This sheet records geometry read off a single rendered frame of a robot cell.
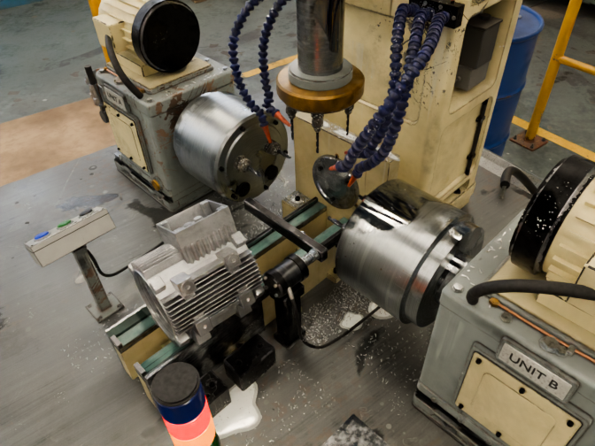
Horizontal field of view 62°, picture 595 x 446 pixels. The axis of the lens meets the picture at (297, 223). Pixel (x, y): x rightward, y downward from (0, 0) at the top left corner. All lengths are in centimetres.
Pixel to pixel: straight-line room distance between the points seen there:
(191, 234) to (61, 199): 83
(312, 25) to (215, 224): 41
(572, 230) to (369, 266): 37
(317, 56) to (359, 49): 25
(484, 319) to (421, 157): 51
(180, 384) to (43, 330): 74
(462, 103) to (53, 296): 111
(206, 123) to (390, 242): 57
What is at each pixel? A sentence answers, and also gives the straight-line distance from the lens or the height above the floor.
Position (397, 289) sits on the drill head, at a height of 107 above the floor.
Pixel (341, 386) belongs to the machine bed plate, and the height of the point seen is 80.
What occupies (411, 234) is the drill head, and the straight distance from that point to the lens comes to 92.
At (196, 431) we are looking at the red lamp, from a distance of 72.
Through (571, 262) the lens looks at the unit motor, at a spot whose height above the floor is 128.
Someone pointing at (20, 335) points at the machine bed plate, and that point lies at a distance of 138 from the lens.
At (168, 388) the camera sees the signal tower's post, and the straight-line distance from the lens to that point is 66.
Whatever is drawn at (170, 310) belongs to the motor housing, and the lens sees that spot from 94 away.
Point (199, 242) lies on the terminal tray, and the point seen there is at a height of 112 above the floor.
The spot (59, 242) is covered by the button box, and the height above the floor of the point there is 106.
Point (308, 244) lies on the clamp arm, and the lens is 106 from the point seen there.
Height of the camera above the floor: 178
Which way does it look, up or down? 42 degrees down
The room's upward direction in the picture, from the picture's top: 2 degrees counter-clockwise
